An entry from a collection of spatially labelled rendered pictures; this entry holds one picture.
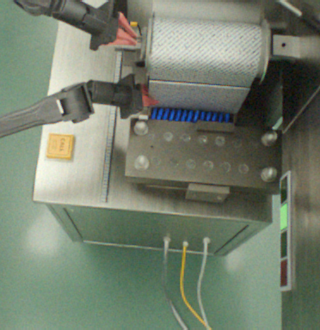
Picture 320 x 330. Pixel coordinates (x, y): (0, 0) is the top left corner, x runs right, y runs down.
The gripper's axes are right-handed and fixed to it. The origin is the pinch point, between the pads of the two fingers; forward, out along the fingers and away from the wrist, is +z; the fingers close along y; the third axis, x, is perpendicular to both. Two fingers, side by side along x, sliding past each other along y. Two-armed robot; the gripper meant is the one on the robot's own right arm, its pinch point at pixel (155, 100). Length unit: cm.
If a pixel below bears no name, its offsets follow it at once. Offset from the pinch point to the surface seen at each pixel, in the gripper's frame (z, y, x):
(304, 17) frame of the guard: -27, 14, 65
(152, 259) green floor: 60, 36, -86
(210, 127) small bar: 11.8, 8.2, 6.6
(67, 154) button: -12.5, 9.0, -25.3
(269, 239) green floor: 102, 32, -57
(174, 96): 1.0, 1.0, 6.4
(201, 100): 7.1, 2.3, 9.7
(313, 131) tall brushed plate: 3.7, 19.9, 41.9
